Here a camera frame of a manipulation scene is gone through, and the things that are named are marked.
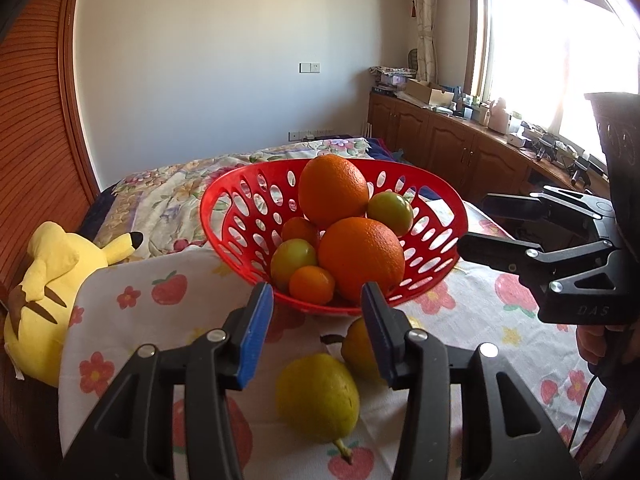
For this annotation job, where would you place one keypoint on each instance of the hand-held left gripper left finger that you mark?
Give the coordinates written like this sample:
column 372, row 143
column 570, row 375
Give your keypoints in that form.
column 255, row 330

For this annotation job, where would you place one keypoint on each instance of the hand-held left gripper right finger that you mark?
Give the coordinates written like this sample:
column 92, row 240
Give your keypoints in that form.
column 380, row 340

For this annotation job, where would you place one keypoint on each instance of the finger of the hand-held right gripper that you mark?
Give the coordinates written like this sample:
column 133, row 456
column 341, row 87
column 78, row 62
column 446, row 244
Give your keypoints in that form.
column 500, row 252
column 510, row 206

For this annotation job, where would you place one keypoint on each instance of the yellow-green pear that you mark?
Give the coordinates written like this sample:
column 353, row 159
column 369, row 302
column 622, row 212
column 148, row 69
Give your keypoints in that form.
column 317, row 397
column 356, row 352

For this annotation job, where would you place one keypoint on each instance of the small tangerine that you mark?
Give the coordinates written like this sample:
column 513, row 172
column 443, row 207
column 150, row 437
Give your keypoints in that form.
column 300, row 231
column 311, row 286

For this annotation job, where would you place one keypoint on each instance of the green jujube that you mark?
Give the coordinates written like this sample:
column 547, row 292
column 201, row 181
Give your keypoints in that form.
column 391, row 212
column 294, row 262

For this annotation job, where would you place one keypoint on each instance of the large orange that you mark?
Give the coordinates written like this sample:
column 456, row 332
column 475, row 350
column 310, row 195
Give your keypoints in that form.
column 361, row 260
column 334, row 190

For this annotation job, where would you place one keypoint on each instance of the red perforated plastic basket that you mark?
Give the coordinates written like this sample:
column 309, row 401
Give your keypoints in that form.
column 240, row 240

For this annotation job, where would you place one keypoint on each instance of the person's right hand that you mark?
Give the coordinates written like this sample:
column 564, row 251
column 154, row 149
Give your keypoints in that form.
column 590, row 347

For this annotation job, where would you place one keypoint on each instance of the small black tripod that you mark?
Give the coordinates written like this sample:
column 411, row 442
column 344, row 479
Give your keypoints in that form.
column 580, row 170
column 545, row 149

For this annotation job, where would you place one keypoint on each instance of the white strawberry flower print cloth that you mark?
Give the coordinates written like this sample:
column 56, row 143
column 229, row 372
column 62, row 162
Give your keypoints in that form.
column 480, row 320

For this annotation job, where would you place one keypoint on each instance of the wooden side cabinet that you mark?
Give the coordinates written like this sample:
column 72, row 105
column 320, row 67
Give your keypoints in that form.
column 450, row 145

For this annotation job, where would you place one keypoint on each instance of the pale pink bottle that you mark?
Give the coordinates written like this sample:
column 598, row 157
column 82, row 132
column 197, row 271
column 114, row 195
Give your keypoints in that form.
column 498, row 116

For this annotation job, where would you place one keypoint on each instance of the open cardboard box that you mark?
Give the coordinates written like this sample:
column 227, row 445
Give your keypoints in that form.
column 425, row 92

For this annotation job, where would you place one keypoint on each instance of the floral bedsheet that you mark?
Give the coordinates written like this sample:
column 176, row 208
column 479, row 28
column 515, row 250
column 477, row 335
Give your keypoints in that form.
column 170, row 195

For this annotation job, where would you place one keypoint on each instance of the window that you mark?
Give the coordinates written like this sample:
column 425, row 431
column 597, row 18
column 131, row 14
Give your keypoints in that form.
column 540, row 45

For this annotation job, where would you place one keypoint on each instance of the pile of folded cloths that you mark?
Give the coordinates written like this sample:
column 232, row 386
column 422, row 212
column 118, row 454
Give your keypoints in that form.
column 392, row 77

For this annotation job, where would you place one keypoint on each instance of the patterned beige curtain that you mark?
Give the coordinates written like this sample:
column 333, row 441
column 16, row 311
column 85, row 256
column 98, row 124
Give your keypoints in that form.
column 425, row 20

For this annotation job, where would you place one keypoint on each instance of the yellow plush toy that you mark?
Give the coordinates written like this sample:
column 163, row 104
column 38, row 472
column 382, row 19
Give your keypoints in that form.
column 45, row 300

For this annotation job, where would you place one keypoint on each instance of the wooden slatted wardrobe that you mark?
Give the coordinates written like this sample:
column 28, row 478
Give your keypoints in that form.
column 35, row 110

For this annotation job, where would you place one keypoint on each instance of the wall power outlet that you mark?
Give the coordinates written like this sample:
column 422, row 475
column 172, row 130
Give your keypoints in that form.
column 310, row 135

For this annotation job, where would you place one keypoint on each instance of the white wall switch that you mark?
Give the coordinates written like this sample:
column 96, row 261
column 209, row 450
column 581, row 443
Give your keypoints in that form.
column 310, row 67

